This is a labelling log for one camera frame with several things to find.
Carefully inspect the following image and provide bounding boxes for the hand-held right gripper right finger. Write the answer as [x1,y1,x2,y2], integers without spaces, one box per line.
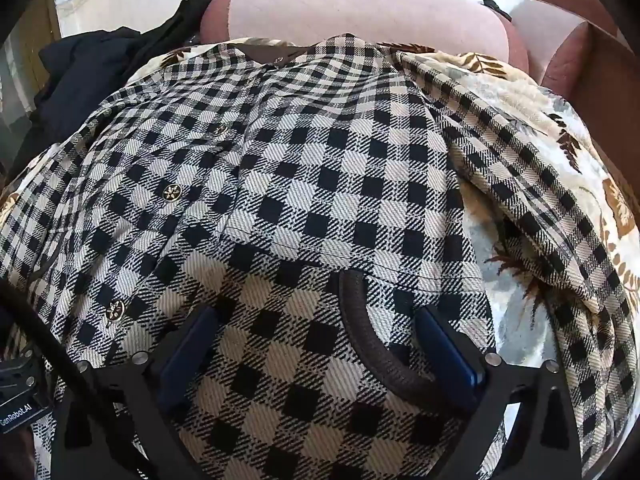
[416,305,584,480]

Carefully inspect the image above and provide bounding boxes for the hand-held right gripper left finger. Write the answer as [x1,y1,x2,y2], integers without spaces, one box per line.
[52,305,221,480]

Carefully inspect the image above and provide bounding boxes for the black white checked coat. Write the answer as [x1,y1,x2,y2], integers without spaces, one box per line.
[0,34,640,480]

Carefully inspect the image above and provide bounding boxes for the pile of dark clothes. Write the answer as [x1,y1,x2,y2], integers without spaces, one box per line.
[30,0,233,133]

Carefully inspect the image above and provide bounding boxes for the leaf print blanket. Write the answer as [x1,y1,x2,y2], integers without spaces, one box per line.
[0,35,640,476]

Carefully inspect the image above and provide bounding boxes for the brown sofa armrest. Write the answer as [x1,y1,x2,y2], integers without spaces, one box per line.
[530,0,640,161]

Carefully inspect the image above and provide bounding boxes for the small black object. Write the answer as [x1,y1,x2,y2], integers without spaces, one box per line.
[481,0,513,23]

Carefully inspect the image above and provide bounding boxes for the pink sofa backrest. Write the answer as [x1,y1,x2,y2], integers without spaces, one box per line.
[200,0,531,68]

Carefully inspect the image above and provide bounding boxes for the black cable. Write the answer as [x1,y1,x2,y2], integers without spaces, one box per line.
[0,280,136,480]

